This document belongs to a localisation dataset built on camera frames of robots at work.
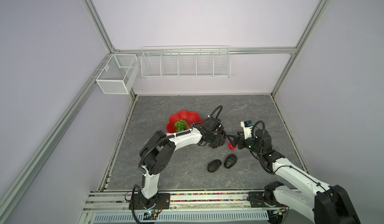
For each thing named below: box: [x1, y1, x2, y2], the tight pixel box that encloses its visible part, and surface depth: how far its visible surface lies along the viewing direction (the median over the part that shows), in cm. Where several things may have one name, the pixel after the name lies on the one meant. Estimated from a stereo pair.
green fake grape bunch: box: [174, 119, 190, 132], surface depth 98 cm
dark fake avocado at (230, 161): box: [224, 154, 238, 169], surface depth 84 cm
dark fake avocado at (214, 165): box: [207, 159, 222, 173], surface depth 83 cm
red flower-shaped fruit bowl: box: [166, 110, 204, 133], surface depth 107 cm
